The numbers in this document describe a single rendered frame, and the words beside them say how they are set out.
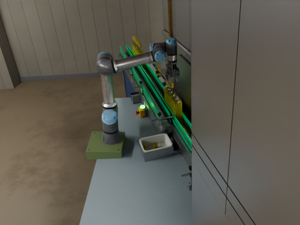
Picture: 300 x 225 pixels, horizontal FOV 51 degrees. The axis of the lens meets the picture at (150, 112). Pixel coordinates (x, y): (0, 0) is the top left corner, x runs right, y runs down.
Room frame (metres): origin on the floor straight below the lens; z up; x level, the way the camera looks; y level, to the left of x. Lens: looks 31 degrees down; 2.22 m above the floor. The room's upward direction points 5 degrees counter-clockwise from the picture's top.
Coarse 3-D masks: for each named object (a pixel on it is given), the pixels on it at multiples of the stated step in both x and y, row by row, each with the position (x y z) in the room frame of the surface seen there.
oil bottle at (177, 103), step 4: (176, 100) 2.03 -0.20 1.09; (180, 100) 2.03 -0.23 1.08; (176, 104) 2.02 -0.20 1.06; (180, 104) 2.03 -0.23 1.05; (176, 108) 2.02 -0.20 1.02; (180, 108) 2.03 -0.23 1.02; (176, 112) 2.02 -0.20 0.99; (180, 112) 2.03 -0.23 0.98; (176, 116) 2.02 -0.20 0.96; (180, 116) 2.03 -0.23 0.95; (180, 120) 2.02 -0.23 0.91
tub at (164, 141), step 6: (144, 138) 1.93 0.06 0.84; (150, 138) 1.94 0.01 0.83; (156, 138) 1.95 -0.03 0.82; (162, 138) 1.96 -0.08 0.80; (168, 138) 1.90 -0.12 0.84; (150, 144) 1.93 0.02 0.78; (162, 144) 1.93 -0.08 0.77; (168, 144) 1.88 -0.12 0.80; (144, 150) 1.78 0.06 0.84; (150, 150) 1.77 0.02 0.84
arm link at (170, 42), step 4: (168, 40) 2.12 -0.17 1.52; (172, 40) 2.12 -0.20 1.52; (176, 40) 2.14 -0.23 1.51; (168, 44) 2.11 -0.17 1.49; (172, 44) 2.11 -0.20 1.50; (176, 44) 2.12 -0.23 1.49; (168, 48) 2.10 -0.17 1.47; (172, 48) 2.11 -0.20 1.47; (176, 48) 2.12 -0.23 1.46; (168, 52) 2.12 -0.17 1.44; (172, 52) 2.11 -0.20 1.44; (176, 52) 2.12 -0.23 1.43
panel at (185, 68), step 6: (180, 54) 2.35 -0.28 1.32; (180, 60) 2.32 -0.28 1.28; (186, 60) 2.22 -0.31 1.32; (180, 66) 2.32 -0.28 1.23; (186, 66) 2.19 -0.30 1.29; (180, 72) 2.33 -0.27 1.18; (186, 72) 2.20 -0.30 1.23; (180, 78) 2.33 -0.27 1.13; (186, 78) 2.20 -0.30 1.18; (180, 84) 2.33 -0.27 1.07; (186, 84) 2.20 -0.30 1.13; (180, 90) 2.34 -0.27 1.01; (186, 90) 2.20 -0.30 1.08; (186, 96) 2.20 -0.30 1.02
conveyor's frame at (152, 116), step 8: (120, 56) 3.66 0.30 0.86; (128, 72) 3.19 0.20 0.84; (136, 88) 2.81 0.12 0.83; (144, 96) 2.53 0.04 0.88; (144, 104) 2.49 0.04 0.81; (152, 112) 2.23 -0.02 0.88; (168, 136) 2.04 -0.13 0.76; (176, 136) 1.91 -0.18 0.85; (184, 144) 1.76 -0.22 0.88; (184, 152) 1.74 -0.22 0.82
